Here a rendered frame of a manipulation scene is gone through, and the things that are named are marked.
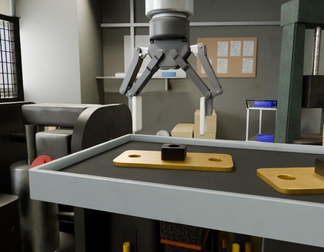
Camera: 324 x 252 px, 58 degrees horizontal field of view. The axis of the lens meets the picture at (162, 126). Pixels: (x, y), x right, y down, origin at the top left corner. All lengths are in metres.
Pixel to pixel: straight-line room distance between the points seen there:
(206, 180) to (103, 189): 0.06
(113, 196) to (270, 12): 6.50
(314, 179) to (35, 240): 0.37
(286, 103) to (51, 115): 3.70
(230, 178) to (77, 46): 4.91
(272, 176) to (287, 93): 3.82
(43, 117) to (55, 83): 4.72
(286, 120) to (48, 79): 3.69
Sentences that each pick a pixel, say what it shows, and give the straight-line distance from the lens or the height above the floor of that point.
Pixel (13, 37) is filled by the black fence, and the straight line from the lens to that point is 1.68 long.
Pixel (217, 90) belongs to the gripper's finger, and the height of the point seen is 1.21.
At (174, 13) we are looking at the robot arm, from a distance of 0.55.
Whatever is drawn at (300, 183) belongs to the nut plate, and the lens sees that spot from 0.18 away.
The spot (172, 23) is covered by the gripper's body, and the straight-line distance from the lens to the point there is 0.54.
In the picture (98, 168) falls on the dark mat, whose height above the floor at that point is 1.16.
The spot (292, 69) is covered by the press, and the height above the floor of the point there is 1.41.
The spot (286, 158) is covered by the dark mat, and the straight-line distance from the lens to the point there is 0.24.
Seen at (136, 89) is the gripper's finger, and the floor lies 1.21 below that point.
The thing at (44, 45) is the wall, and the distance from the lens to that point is 5.26.
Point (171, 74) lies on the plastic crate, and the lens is 5.71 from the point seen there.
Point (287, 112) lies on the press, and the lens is 3.99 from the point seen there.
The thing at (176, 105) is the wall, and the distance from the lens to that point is 6.22.
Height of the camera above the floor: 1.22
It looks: 8 degrees down
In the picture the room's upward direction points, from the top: straight up
